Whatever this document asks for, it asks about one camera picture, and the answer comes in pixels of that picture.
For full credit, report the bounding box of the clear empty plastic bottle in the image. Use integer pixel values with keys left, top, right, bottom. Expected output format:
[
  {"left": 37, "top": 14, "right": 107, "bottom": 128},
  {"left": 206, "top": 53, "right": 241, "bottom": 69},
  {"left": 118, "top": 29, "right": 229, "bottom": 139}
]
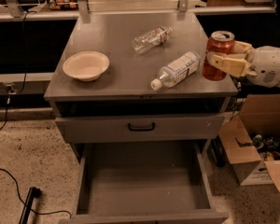
[{"left": 132, "top": 26, "right": 173, "bottom": 54}]

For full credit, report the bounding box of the grey top drawer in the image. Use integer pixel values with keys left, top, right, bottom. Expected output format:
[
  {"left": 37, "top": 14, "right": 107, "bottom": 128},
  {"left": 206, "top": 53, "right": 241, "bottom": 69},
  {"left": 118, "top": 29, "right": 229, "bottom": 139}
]
[{"left": 56, "top": 114, "right": 225, "bottom": 143}]

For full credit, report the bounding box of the black bar on floor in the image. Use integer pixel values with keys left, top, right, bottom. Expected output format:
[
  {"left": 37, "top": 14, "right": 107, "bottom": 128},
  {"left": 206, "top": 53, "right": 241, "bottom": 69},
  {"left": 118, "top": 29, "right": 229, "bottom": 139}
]
[{"left": 19, "top": 187, "right": 41, "bottom": 224}]

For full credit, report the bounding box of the white labelled water bottle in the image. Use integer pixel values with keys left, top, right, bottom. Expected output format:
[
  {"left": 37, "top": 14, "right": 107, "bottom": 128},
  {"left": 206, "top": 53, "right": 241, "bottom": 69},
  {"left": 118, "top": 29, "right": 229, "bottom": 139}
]
[{"left": 150, "top": 51, "right": 201, "bottom": 91}]

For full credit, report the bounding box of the black floor cable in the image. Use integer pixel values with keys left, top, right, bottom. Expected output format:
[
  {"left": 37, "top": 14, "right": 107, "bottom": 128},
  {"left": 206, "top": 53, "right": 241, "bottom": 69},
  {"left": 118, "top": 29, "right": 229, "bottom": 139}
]
[{"left": 0, "top": 166, "right": 72, "bottom": 217}]

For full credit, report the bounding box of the black drawer handle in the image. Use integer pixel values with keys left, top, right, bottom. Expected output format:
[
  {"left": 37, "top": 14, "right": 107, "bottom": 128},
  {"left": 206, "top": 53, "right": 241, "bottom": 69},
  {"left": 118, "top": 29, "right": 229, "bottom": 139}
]
[{"left": 128, "top": 122, "right": 155, "bottom": 132}]

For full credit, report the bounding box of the white paper bowl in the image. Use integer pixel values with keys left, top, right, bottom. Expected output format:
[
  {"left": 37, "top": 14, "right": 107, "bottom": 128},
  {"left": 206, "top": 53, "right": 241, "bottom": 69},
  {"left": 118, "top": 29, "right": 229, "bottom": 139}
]
[{"left": 63, "top": 51, "right": 109, "bottom": 82}]

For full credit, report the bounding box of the black hanging cable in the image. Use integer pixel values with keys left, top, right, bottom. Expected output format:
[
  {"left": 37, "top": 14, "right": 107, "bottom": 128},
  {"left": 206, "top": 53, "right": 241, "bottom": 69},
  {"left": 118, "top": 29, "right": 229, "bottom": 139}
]
[{"left": 0, "top": 10, "right": 38, "bottom": 138}]

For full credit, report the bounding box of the red coke can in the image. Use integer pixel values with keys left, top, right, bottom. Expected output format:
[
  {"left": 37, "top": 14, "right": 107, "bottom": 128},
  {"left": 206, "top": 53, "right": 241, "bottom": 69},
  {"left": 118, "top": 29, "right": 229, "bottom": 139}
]
[{"left": 203, "top": 31, "right": 235, "bottom": 81}]

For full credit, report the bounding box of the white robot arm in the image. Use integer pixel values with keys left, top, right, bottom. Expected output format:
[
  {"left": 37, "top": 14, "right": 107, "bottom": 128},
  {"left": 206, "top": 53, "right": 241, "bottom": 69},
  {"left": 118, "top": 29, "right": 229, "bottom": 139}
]
[{"left": 206, "top": 41, "right": 280, "bottom": 88}]

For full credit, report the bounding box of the open grey middle drawer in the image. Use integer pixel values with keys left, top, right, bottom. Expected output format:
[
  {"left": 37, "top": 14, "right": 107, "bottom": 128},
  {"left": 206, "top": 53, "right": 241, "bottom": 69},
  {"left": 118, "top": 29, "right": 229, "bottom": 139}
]
[{"left": 59, "top": 141, "right": 229, "bottom": 224}]

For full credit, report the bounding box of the grey drawer cabinet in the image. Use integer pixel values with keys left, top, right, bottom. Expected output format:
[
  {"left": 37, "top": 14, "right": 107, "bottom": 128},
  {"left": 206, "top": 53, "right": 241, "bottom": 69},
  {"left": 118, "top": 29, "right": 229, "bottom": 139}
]
[{"left": 45, "top": 12, "right": 237, "bottom": 157}]

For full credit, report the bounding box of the open cardboard box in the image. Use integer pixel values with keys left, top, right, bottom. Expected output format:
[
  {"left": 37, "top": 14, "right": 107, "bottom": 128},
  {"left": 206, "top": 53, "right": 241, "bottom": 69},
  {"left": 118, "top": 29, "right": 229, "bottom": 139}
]
[{"left": 218, "top": 94, "right": 280, "bottom": 192}]

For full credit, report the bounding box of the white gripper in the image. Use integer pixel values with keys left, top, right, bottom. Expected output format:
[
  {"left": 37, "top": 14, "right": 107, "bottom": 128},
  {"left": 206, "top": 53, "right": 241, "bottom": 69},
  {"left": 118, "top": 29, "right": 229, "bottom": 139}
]
[{"left": 206, "top": 41, "right": 280, "bottom": 88}]

